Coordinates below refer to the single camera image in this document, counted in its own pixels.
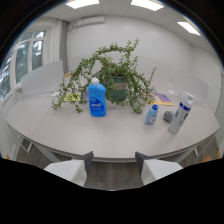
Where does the small light blue bottle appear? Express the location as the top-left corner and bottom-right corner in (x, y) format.
(144, 104), (160, 126)

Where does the tall white spray bottle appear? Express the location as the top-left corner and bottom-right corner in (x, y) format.
(167, 91), (195, 136)

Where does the large blue detergent bottle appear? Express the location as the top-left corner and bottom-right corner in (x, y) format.
(87, 77), (108, 118)

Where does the purple and yellow book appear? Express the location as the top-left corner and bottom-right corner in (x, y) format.
(146, 92), (175, 107)

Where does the white desk divider panel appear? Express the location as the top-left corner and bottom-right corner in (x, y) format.
(168, 73), (210, 104)
(20, 60), (65, 97)

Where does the green potted plant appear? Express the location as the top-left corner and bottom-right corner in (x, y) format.
(51, 37), (158, 115)

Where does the window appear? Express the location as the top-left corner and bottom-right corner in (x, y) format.
(0, 29), (47, 103)

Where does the grey curtain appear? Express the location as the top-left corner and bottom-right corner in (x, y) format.
(59, 19), (70, 74)

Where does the ceiling light panel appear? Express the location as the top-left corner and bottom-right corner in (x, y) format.
(176, 21), (202, 37)
(65, 0), (101, 10)
(130, 0), (165, 12)

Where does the wall air conditioner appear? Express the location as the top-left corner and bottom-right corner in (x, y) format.
(67, 15), (106, 33)

